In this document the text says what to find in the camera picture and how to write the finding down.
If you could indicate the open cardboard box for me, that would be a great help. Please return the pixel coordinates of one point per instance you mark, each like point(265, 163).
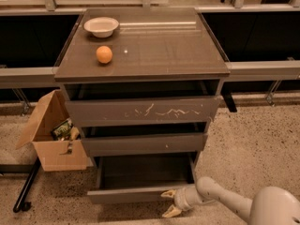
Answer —
point(49, 112)

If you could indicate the grey metal railing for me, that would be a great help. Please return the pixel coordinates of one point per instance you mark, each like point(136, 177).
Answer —
point(38, 77)

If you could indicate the white bowl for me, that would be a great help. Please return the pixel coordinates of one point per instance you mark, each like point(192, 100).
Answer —
point(101, 27)

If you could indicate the grey top drawer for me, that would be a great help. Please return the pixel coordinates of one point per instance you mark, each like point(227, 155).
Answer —
point(142, 103)

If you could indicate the grey drawer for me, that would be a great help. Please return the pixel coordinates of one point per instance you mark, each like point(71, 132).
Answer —
point(144, 139)
point(142, 103)
point(141, 178)

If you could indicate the black table leg frame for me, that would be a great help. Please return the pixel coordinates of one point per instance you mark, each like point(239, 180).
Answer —
point(21, 203)

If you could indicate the orange fruit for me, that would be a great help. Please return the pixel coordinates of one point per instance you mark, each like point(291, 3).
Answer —
point(104, 54)

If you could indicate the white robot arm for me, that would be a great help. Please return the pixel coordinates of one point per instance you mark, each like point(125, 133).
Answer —
point(270, 206)

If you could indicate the grey middle drawer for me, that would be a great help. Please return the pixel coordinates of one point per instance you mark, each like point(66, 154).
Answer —
point(144, 139)

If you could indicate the grey bottom drawer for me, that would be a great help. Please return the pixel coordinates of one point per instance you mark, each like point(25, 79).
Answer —
point(141, 178)

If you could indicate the green snack packet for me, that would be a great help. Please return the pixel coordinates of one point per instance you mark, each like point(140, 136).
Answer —
point(62, 131)

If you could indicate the dark grey drawer cabinet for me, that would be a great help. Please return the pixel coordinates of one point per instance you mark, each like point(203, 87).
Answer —
point(150, 45)

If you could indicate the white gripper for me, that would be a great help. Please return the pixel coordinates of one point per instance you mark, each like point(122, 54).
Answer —
point(182, 199)

